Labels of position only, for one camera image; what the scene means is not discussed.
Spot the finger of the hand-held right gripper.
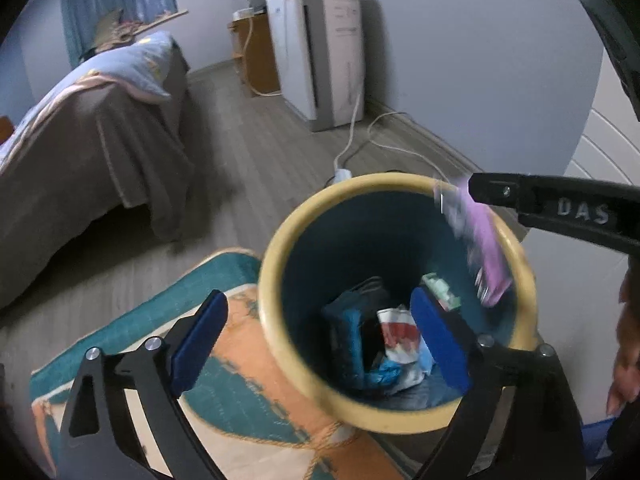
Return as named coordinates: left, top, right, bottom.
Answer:
left=467, top=172, right=640, bottom=256

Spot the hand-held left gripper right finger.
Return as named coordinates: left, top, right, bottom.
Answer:
left=410, top=287, right=586, bottom=480

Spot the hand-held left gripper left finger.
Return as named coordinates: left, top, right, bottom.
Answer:
left=57, top=289, right=231, bottom=480

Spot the white and red packet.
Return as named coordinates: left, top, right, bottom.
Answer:
left=375, top=305, right=431, bottom=396

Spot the green packet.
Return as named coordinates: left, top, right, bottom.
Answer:
left=420, top=272, right=463, bottom=311

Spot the blue packet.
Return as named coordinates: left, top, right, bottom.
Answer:
left=367, top=360, right=408, bottom=393

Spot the purple plastic packet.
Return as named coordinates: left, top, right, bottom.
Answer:
left=432, top=180, right=513, bottom=308

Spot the black cloth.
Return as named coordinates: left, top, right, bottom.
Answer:
left=345, top=275, right=393, bottom=306

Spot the yellow rimmed teal bin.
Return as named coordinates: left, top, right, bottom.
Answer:
left=257, top=172, right=538, bottom=436

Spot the person's right hand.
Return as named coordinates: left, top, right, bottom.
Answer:
left=606, top=260, right=640, bottom=416

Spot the teal and orange rug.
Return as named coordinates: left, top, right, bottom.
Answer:
left=27, top=247, right=416, bottom=480

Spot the white wardrobe door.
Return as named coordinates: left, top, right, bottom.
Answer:
left=562, top=50, right=640, bottom=186

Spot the blue fabric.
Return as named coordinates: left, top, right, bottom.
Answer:
left=580, top=417, right=626, bottom=480

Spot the bed with brown cover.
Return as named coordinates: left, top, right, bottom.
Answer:
left=0, top=30, right=196, bottom=311

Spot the white air purifier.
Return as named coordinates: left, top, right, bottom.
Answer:
left=265, top=0, right=365, bottom=133

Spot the light blue pillow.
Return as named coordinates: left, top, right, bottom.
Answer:
left=65, top=30, right=173, bottom=103

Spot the wooden nightstand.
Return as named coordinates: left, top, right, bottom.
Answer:
left=227, top=7, right=281, bottom=96

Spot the white cable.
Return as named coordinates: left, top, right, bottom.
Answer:
left=242, top=10, right=281, bottom=97
left=334, top=92, right=365, bottom=171
left=367, top=112, right=451, bottom=181

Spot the black wall screen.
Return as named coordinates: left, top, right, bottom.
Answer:
left=577, top=0, right=640, bottom=121

